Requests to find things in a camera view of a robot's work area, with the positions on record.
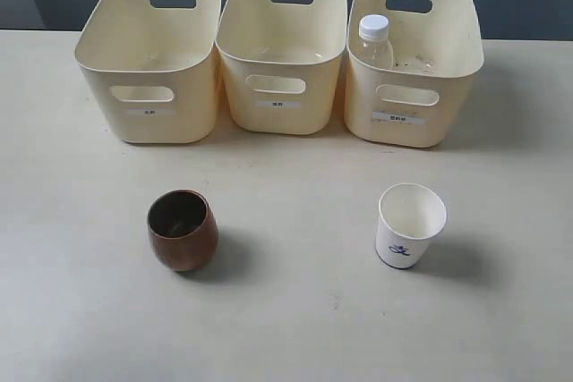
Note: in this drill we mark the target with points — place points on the middle cream plastic bin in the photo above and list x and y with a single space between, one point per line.
280 61

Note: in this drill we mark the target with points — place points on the left cream plastic bin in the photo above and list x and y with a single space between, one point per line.
152 66

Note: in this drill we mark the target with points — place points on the brown wooden cup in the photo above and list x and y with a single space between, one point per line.
182 230

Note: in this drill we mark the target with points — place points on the white paper cup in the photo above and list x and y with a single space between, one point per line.
411 216

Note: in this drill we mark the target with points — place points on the clear plastic bottle white cap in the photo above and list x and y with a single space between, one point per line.
376 49

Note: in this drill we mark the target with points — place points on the right cream plastic bin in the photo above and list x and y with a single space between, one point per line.
437 51

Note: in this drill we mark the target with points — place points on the cream plastic bin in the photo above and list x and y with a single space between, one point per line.
280 61
437 51
152 66

